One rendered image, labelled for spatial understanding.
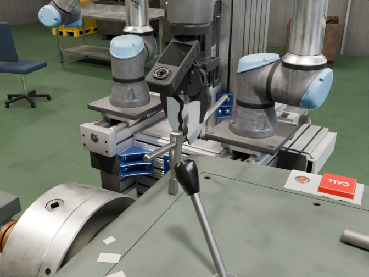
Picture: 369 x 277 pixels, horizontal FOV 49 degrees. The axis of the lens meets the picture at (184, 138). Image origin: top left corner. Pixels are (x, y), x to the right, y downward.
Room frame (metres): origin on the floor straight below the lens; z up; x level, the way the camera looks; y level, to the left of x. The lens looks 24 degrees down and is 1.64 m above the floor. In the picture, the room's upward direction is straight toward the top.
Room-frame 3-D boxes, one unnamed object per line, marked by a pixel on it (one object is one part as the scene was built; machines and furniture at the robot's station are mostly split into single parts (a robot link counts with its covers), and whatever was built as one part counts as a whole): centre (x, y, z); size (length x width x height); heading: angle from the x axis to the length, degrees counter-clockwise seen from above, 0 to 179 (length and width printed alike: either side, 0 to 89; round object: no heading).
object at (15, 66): (4.79, 2.00, 0.50); 0.59 x 0.56 x 1.01; 144
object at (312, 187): (0.65, -0.26, 1.23); 0.13 x 0.08 x 0.06; 64
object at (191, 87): (0.69, -0.01, 1.48); 0.09 x 0.08 x 0.12; 154
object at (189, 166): (0.46, 0.00, 1.38); 0.04 x 0.03 x 0.05; 64
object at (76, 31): (10.17, 2.58, 0.35); 1.20 x 0.85 x 0.71; 147
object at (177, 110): (0.70, 0.01, 1.38); 0.06 x 0.03 x 0.09; 154
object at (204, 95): (0.66, -0.02, 1.42); 0.05 x 0.02 x 0.09; 64
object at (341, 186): (0.64, -0.28, 1.26); 0.06 x 0.06 x 0.02; 64
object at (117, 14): (6.73, 1.26, 0.47); 1.82 x 0.69 x 0.94; 58
